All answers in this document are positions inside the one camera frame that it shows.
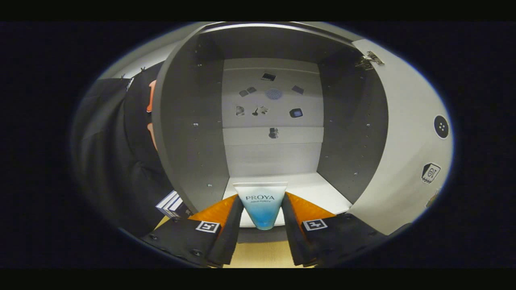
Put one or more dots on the dark blue printed box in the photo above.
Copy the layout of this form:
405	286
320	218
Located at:
173	206

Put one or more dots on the black backdrop cloth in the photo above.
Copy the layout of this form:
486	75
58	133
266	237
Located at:
105	153

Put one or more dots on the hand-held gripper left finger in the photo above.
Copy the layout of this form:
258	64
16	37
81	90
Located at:
229	237

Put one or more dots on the metal door hinge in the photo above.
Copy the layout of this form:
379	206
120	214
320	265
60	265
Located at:
369	60

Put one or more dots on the white blue cosmetic tube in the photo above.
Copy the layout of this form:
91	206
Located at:
261	209

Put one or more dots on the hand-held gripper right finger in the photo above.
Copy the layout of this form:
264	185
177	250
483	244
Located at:
296	237

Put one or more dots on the grey cabinet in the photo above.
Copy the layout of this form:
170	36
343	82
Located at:
193	121

